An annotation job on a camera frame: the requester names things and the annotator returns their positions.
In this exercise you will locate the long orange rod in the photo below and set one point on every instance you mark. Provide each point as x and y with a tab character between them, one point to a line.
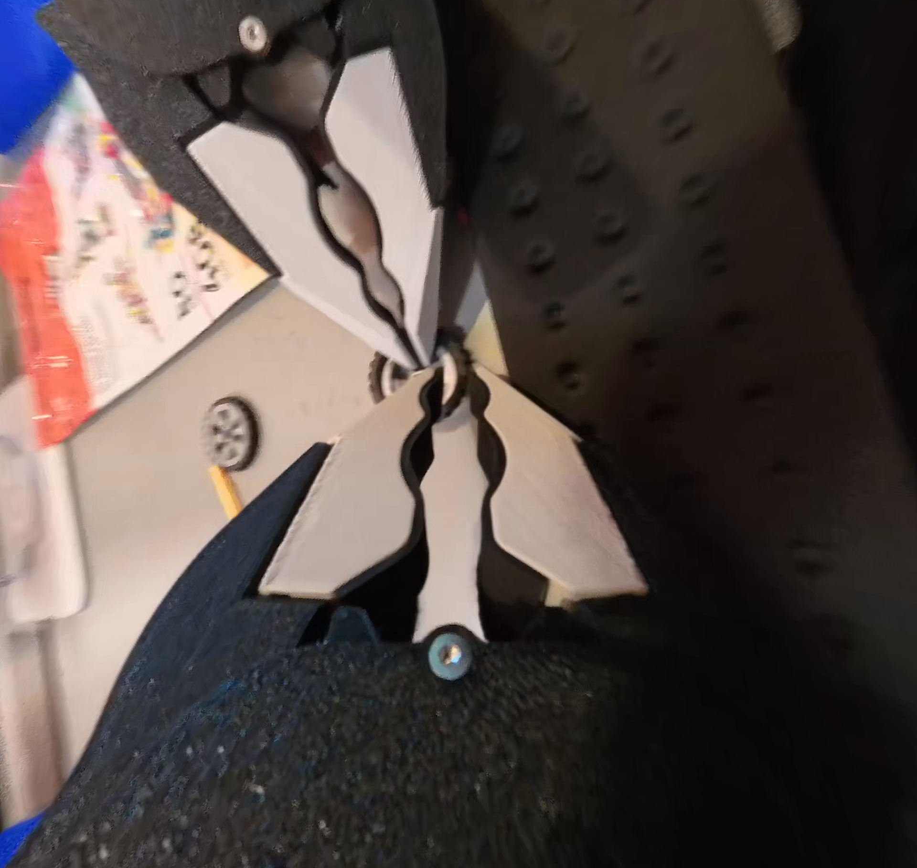
226	492

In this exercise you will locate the K'nex building set booklet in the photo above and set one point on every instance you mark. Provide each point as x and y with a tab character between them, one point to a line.
107	273

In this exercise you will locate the black perforated pad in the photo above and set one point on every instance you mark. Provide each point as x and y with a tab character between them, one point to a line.
645	238

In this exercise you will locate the blue plastic bin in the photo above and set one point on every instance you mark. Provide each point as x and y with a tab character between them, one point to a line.
25	59

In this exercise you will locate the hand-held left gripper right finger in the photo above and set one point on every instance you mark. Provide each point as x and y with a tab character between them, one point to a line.
559	517

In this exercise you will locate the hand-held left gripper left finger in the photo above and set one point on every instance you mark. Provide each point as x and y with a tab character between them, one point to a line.
344	517

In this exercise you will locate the grey toy wheel black tire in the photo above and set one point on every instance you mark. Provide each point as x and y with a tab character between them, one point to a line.
231	431
380	379

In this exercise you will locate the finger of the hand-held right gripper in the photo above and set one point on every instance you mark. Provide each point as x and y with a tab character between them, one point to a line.
390	166
272	202

